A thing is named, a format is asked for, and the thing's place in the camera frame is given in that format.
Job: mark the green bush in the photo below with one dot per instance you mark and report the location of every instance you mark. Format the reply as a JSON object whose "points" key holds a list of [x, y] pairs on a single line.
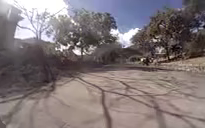
{"points": [[107, 53]]}

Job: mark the building with dark roof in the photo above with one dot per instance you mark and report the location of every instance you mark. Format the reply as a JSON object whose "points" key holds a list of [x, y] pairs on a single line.
{"points": [[132, 53]]}

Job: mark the green leafy tree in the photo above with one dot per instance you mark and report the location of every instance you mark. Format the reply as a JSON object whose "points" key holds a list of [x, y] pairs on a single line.
{"points": [[85, 30]]}

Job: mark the dark vehicle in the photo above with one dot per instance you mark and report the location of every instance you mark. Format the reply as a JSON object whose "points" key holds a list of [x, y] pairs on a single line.
{"points": [[146, 61]]}

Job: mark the grey concrete road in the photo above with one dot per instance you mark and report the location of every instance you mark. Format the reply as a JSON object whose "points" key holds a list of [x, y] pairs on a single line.
{"points": [[123, 103]]}

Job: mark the dry bushes hedge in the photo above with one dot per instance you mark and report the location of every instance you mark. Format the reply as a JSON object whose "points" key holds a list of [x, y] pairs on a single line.
{"points": [[30, 63]]}

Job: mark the bare tree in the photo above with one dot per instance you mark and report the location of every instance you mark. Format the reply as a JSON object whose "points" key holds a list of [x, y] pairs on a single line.
{"points": [[39, 25]]}

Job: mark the group of leafy trees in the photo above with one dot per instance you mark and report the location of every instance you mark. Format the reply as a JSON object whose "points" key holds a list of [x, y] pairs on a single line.
{"points": [[171, 31]]}

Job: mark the stony bank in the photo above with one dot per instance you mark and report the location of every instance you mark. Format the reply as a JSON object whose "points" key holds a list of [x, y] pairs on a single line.
{"points": [[193, 63]]}

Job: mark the grey building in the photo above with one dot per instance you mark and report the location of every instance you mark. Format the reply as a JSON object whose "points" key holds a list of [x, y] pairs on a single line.
{"points": [[1, 30]]}

